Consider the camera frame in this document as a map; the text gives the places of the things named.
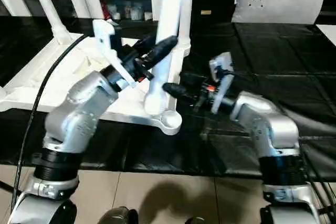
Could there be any white plastic table top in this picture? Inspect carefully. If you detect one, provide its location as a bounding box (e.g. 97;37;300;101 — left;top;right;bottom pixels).
0;33;182;134

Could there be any black work mat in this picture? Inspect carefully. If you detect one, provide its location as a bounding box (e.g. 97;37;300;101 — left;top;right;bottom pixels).
0;17;336;178

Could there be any white sheet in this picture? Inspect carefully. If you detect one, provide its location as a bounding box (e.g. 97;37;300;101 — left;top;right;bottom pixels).
315;24;336;45

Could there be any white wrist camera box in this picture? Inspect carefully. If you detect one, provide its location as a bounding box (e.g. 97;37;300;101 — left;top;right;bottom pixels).
208;52;235;114
92;18;138;91

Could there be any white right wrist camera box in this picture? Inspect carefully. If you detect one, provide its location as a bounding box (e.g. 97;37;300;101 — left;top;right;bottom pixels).
208;52;235;114

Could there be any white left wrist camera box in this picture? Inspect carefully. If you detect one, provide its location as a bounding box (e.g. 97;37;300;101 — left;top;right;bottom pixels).
92;18;138;91

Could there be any white plastic table leg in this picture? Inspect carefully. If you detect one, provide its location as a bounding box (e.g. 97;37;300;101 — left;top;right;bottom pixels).
29;0;73;45
144;0;195;116
176;0;193;72

